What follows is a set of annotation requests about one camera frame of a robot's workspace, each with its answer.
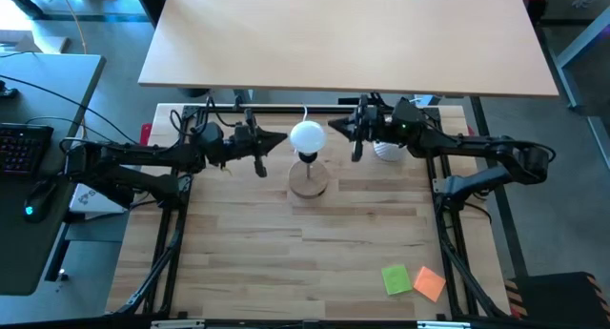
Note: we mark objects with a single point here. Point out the white textured pen cup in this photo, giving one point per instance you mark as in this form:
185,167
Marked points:
388,153

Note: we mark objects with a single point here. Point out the brown cardboard box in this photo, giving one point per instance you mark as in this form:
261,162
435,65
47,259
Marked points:
33,42

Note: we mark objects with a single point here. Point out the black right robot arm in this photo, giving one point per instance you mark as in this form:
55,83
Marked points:
476,148

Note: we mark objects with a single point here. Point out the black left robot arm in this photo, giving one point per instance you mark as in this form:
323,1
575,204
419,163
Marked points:
133,162

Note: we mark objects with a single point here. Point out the white flood lightbulb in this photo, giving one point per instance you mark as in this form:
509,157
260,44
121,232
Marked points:
308,136

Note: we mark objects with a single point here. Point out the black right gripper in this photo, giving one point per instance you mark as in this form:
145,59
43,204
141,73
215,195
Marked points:
376,126

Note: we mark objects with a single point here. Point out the red table edge tag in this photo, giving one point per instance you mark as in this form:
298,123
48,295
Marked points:
145,134

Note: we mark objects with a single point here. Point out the white cardboard box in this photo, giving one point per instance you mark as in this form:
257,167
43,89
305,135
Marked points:
90,198

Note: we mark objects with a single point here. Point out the grey metal desk frame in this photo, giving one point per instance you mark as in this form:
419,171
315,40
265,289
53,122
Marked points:
576,47

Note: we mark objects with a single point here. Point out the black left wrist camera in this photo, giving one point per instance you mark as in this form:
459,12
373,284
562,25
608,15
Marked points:
209,143

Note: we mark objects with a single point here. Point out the green sticky note pad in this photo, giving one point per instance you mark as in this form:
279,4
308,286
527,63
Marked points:
396,280

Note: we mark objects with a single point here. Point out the black hazard-striped box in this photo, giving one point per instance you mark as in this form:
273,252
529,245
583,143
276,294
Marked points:
562,300

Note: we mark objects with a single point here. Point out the lamp stand with wooden base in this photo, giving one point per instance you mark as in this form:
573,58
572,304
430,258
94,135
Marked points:
309,178

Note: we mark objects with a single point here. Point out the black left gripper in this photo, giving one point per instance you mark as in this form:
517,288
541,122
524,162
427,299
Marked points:
243,143

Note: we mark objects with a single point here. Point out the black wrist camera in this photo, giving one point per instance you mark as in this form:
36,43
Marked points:
407,119
209,143

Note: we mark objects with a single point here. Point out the orange sticky note pad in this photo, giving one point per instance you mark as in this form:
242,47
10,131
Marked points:
429,283

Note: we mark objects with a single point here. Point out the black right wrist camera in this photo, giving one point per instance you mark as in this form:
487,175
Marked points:
407,119

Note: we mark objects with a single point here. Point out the black keyboard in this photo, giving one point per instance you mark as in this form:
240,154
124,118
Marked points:
21,150

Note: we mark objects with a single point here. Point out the black computer mouse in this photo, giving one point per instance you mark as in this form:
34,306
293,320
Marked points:
40,202

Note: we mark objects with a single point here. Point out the light wood desk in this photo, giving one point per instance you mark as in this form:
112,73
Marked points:
348,38

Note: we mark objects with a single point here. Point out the dark grey desk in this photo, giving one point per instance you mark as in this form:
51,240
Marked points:
57,81

